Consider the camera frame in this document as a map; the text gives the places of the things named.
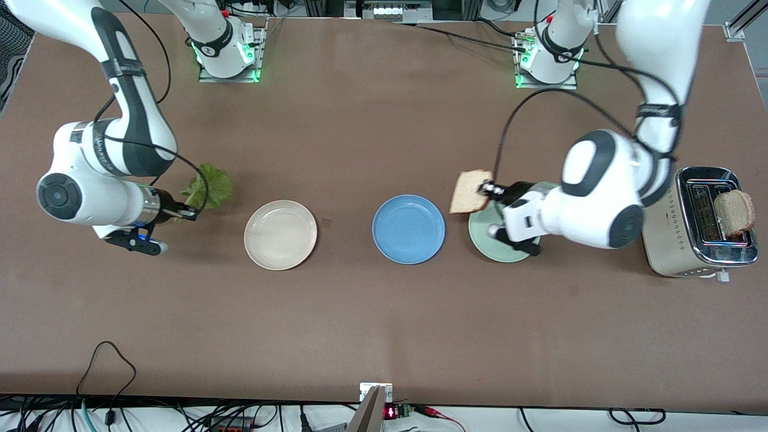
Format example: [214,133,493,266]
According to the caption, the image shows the brown bread slice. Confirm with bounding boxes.
[449,170,494,214]
[713,190,757,236]

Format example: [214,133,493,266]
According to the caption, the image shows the green lettuce leaf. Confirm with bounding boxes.
[180,163,235,211]

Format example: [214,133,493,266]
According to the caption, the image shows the light green round plate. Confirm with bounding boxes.
[468,182,560,263]

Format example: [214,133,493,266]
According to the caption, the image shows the beige round plate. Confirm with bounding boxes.
[244,200,318,271]

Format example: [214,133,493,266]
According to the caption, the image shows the blue round plate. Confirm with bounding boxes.
[372,194,446,265]

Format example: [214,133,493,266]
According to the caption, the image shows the cream and chrome toaster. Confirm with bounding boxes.
[642,166,760,283]

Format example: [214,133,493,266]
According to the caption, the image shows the black device with white lights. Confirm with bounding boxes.
[345,0,433,22]

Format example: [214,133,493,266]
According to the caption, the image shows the black mesh chair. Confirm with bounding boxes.
[0,15,34,112]

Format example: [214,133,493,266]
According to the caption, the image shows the black and red power strip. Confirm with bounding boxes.
[204,419,256,432]

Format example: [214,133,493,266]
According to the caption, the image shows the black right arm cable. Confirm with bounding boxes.
[90,0,209,211]

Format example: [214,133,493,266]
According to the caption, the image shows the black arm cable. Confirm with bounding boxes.
[493,0,685,181]
[90,0,209,211]

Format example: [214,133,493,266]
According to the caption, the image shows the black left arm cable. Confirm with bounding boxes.
[493,0,685,181]

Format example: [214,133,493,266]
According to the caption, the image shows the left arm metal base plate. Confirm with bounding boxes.
[515,27,578,91]

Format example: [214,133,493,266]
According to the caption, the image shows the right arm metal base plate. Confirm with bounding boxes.
[198,18,268,83]

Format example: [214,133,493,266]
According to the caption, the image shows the black cable on table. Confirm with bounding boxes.
[393,18,532,53]

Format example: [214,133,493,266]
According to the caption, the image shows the thin black looped cable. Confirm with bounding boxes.
[75,341,137,398]

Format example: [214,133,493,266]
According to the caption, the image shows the black coiled cable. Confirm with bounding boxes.
[609,408,667,425]

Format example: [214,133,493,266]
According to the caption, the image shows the red wire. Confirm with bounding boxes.
[414,405,466,432]

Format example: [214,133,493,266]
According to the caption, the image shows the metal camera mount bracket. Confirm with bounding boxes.
[345,383,394,432]

